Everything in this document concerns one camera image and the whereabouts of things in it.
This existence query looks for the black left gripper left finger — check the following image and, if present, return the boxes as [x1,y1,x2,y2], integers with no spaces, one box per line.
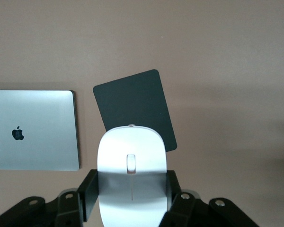
[0,169,99,227]

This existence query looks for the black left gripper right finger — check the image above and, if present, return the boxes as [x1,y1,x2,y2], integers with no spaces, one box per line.
[160,170,261,227]

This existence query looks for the white computer mouse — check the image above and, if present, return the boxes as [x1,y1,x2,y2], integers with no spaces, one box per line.
[97,124,169,227]

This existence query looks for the black mouse pad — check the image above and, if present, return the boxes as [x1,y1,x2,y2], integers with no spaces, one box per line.
[92,69,178,152]

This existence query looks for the silver closed laptop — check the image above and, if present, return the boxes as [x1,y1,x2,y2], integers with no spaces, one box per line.
[0,89,80,172]

